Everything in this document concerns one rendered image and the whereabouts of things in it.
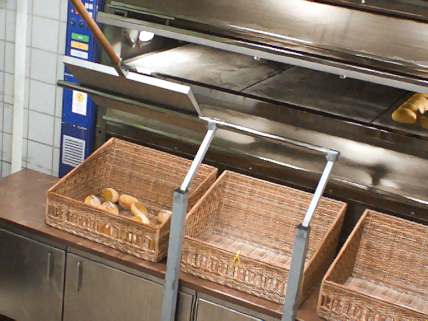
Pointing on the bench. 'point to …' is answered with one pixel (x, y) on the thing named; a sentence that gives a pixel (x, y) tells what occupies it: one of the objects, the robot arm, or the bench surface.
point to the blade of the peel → (137, 92)
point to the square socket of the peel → (121, 68)
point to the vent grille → (72, 151)
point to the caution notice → (79, 102)
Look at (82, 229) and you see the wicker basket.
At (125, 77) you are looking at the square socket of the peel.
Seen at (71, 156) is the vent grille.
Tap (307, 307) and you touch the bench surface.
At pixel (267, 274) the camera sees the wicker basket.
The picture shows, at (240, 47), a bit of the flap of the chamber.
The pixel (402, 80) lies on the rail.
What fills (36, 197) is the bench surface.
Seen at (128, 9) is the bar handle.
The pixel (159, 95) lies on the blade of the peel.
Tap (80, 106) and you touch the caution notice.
